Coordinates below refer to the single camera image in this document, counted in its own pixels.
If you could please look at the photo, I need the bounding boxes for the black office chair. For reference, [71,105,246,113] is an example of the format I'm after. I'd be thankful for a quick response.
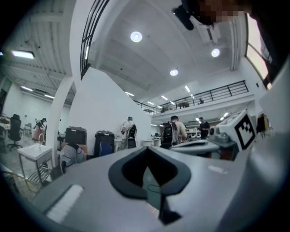
[7,114,24,152]

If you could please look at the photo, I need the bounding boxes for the blue chair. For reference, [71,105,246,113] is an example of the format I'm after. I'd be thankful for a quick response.
[99,141,114,157]

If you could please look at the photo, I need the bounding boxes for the grey jacket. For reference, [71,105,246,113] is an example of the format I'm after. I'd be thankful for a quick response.
[60,142,88,174]

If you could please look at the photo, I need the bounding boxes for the black head-worn camera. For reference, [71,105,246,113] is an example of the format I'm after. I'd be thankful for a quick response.
[171,5,195,31]

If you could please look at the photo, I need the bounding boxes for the black balcony railing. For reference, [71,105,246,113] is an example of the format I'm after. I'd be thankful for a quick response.
[133,80,250,116]

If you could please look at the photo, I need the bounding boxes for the row of ceiling strip lights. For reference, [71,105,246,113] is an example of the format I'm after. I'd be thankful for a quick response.
[20,85,230,122]

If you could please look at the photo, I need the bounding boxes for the white arched faucet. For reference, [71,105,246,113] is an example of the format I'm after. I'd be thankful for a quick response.
[38,133,46,150]

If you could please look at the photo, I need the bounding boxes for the rectangular ceiling light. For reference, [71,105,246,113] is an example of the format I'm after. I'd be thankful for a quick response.
[10,50,35,60]

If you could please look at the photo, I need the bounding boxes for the gold wire round chair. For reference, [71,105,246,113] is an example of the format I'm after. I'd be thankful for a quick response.
[0,170,43,202]

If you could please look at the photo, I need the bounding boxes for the black backpack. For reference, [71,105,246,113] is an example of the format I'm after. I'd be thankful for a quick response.
[160,121,179,146]
[127,124,138,139]

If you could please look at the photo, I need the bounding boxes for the hanging clothes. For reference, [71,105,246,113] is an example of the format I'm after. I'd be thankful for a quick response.
[256,112,271,138]

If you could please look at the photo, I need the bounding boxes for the ceiling air conditioner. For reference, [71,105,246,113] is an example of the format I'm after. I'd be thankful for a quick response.
[196,22,222,44]

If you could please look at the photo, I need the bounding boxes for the person's black shirt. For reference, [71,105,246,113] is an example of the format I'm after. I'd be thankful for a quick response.
[246,0,290,84]

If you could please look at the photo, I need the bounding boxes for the black equipment case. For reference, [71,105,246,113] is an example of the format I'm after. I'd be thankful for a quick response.
[65,126,88,145]
[93,130,116,157]

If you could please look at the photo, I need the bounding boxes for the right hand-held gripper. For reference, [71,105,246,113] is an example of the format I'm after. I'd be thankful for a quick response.
[169,108,257,157]

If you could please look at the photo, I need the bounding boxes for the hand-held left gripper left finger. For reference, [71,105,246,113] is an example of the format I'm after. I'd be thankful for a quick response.
[31,146,160,232]

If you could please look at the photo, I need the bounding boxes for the person's head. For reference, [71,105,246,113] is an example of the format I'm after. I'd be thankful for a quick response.
[181,0,252,26]

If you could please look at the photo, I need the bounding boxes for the black stair railing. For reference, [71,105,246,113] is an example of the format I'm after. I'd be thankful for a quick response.
[80,0,110,80]

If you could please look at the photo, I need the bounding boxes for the window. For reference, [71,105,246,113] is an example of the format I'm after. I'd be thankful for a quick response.
[245,13,273,90]

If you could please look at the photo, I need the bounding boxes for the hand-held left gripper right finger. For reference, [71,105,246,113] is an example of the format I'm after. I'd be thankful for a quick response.
[147,146,249,232]

